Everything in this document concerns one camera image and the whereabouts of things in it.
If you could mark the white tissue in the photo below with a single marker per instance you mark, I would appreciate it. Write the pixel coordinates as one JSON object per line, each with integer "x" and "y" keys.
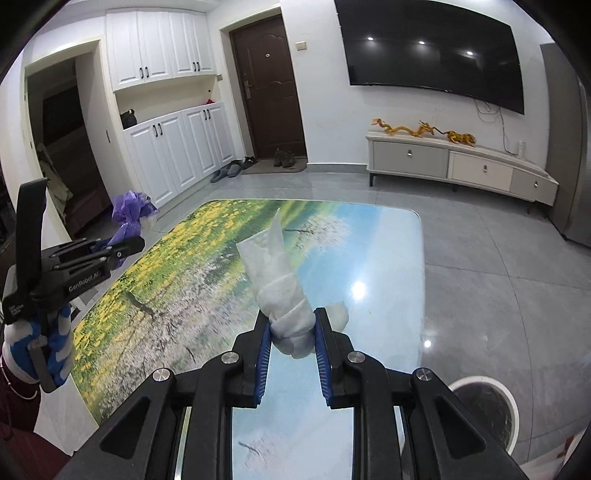
{"x": 281, "y": 295}

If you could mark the grey slipper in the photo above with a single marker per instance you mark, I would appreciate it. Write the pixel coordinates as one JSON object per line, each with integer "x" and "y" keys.
{"x": 232, "y": 171}
{"x": 218, "y": 176}

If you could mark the black handbag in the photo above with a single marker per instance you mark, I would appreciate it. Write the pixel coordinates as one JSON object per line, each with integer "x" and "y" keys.
{"x": 128, "y": 119}

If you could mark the golden dragon ornament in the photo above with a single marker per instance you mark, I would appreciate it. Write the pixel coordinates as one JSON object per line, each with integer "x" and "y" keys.
{"x": 406, "y": 129}

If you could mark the brown doormat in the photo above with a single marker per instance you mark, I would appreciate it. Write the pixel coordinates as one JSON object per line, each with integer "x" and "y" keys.
{"x": 277, "y": 168}

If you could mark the dark slipper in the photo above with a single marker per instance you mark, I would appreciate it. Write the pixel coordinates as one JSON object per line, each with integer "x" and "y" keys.
{"x": 249, "y": 161}

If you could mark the white low television cabinet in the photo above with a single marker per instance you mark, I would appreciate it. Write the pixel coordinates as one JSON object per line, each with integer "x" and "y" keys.
{"x": 443, "y": 161}

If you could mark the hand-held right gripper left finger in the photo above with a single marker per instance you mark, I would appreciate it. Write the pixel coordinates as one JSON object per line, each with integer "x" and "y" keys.
{"x": 263, "y": 364}

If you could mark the pair of brown shoes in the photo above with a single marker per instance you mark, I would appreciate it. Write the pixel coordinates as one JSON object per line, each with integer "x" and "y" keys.
{"x": 283, "y": 158}

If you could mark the dark brown entrance door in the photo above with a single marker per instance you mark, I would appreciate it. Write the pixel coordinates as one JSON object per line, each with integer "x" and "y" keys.
{"x": 268, "y": 87}

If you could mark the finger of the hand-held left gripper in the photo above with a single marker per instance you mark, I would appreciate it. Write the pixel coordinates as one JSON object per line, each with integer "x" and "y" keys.
{"x": 74, "y": 249}
{"x": 124, "y": 251}

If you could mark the white bin with black liner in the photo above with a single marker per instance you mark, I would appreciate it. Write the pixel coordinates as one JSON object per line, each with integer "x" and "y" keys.
{"x": 485, "y": 410}

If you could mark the white panelled shoe cabinet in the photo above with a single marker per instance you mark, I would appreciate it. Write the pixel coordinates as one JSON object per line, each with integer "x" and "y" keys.
{"x": 161, "y": 92}

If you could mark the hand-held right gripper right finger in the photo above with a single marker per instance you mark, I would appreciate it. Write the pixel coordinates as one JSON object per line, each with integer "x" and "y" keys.
{"x": 323, "y": 360}

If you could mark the purple plastic bag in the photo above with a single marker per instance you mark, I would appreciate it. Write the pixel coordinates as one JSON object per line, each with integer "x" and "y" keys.
{"x": 131, "y": 214}

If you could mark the person's left forearm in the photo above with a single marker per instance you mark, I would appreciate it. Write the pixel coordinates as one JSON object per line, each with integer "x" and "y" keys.
{"x": 18, "y": 434}

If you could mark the person's left hand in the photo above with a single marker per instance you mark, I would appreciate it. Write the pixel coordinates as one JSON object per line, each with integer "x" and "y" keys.
{"x": 21, "y": 344}

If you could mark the black wall television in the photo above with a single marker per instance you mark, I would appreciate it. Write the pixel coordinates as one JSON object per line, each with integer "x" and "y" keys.
{"x": 429, "y": 50}

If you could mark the golden tiger ornament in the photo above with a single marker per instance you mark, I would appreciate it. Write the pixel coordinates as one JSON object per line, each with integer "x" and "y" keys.
{"x": 461, "y": 137}

